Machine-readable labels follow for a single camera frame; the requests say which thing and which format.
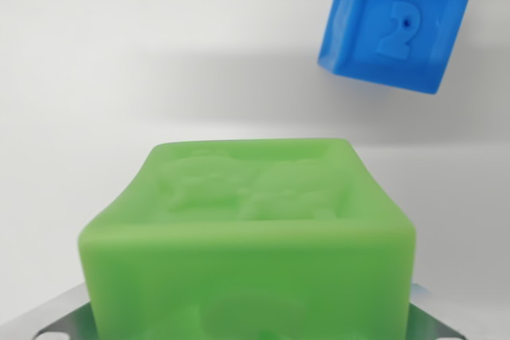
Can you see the green embossed toy cube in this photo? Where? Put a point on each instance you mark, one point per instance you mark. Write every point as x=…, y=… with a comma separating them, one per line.
x=247, y=252

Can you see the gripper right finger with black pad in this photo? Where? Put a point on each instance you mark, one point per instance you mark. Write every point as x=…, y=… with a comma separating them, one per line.
x=426, y=322

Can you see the blue toy cube, number 2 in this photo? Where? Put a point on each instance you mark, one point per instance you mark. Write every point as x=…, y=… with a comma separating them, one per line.
x=394, y=29

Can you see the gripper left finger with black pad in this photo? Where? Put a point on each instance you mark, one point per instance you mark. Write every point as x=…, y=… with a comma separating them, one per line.
x=60, y=324

